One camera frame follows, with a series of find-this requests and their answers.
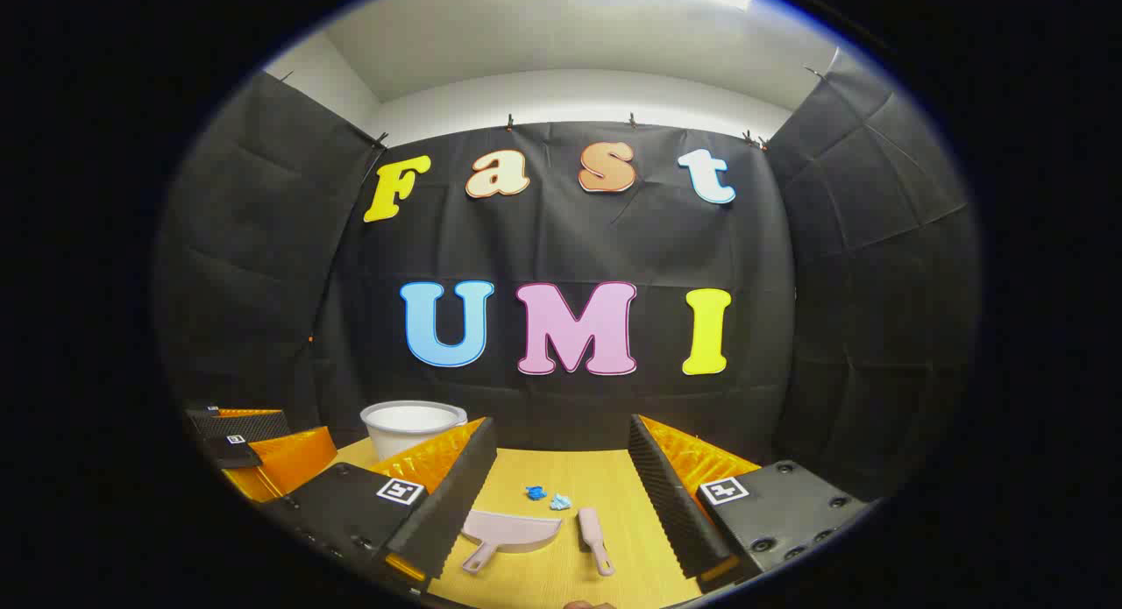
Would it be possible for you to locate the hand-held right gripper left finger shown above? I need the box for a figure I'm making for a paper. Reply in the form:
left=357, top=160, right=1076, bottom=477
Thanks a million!
left=261, top=418, right=498, bottom=582

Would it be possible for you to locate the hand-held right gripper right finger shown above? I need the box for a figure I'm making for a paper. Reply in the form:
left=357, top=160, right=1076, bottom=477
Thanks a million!
left=629, top=414, right=869, bottom=584

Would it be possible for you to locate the pink dustpan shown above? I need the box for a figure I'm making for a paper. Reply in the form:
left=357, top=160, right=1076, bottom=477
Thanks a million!
left=460, top=509, right=562, bottom=576

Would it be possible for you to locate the small pink broom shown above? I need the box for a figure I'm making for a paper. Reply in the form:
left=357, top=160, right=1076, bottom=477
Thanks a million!
left=578, top=506, right=616, bottom=577

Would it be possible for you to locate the white garbage bin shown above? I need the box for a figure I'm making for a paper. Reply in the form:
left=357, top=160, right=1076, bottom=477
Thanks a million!
left=360, top=400, right=468, bottom=461

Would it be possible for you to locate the wooden desktop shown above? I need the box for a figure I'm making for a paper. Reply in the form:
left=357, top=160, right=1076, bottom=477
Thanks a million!
left=333, top=437, right=704, bottom=609

